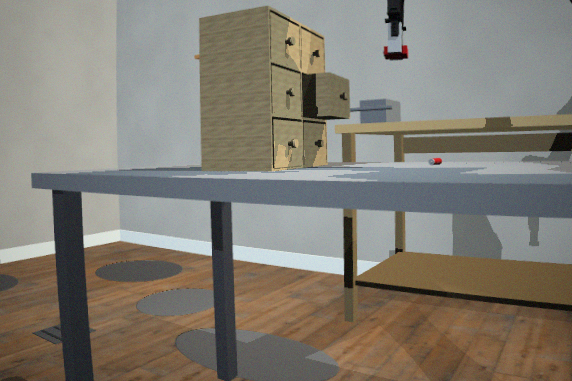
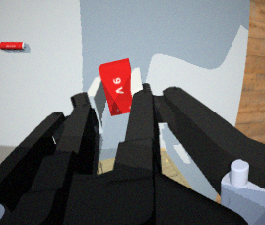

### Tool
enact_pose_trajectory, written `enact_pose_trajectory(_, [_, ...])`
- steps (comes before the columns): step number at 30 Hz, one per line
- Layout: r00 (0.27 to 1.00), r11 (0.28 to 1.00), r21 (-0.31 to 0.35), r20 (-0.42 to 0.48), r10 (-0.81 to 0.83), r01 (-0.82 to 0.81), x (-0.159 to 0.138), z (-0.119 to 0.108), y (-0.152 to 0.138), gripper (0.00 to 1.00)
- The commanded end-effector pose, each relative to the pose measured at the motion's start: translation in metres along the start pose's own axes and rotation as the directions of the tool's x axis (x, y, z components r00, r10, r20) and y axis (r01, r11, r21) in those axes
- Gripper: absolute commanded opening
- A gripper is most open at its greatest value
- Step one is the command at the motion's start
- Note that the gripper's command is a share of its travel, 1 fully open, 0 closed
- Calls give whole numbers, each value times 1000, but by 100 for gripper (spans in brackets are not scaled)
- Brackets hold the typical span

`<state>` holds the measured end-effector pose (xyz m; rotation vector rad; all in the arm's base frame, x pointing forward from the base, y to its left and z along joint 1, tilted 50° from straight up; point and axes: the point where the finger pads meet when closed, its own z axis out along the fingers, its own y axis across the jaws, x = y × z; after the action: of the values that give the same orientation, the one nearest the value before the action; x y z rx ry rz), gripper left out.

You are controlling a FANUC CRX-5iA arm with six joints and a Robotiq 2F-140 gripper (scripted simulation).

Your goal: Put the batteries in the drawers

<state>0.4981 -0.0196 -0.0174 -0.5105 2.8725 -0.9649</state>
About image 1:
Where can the small wooden chest of drawers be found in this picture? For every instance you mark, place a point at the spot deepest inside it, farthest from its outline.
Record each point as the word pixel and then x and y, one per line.
pixel 235 91

